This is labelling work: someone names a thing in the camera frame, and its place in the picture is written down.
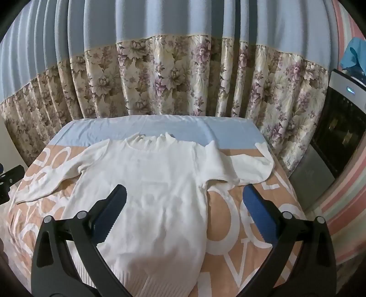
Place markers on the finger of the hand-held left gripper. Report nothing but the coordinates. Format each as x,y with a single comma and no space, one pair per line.
8,175

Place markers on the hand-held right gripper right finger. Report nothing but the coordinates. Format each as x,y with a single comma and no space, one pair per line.
256,212

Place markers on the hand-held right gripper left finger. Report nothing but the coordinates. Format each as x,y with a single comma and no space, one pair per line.
107,212

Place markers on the white knit sweater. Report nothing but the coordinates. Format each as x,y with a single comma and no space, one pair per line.
148,182

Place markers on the orange and blue printed blanket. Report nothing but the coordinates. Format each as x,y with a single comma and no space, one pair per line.
243,217

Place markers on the pink striped cloth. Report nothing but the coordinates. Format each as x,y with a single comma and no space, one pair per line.
347,200

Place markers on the black water dispenser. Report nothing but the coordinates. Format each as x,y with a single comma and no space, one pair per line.
333,134

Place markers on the blue and floral curtain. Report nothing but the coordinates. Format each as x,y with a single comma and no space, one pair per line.
160,62

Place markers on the blue cloth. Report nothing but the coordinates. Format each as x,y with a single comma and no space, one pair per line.
353,54

